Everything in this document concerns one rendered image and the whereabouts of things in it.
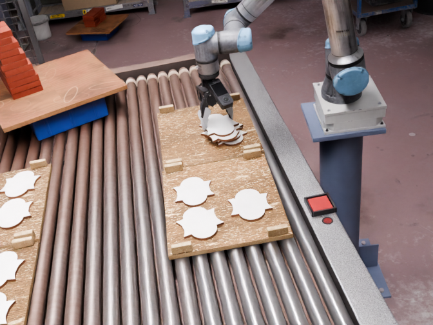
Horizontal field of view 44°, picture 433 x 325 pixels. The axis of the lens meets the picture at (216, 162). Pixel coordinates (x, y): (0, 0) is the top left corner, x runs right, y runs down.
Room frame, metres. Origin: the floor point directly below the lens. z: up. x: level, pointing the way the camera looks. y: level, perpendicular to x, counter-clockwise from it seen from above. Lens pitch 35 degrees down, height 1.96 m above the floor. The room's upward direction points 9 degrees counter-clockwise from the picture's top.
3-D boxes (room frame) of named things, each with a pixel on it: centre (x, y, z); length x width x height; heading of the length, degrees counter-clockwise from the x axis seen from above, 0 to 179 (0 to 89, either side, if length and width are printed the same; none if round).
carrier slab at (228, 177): (1.27, 0.00, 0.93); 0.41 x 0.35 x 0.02; 2
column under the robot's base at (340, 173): (1.76, -0.51, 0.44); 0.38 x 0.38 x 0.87; 87
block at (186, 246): (1.07, 0.13, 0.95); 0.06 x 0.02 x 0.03; 92
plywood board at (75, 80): (2.08, 0.64, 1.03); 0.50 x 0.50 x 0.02; 25
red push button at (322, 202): (1.20, -0.28, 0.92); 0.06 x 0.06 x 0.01; 5
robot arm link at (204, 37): (1.65, -0.02, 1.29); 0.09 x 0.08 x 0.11; 84
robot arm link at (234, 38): (1.66, -0.12, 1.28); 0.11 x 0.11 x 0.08; 84
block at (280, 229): (1.08, -0.14, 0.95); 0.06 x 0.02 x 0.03; 92
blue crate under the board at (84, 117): (2.02, 0.61, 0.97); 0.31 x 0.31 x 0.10; 25
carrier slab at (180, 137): (1.69, 0.02, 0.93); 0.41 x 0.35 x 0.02; 3
